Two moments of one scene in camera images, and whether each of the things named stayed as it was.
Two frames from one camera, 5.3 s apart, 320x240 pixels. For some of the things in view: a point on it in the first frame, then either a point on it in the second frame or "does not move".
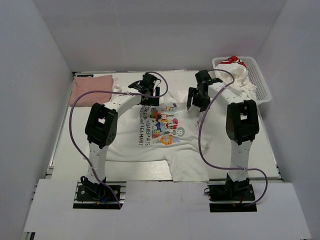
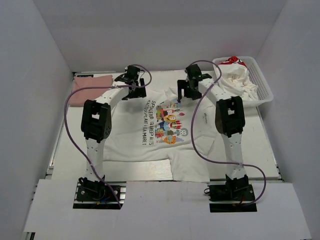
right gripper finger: x=190 y=95 to x=181 y=84
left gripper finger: x=156 y=100 to x=142 y=90
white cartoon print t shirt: x=189 y=140 does not move
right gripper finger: x=202 y=102 to x=192 y=93
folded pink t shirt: x=83 y=84 does not move
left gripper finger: x=149 y=101 to x=132 y=94
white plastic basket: x=255 y=76 does not move
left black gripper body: x=151 y=91 to x=137 y=82
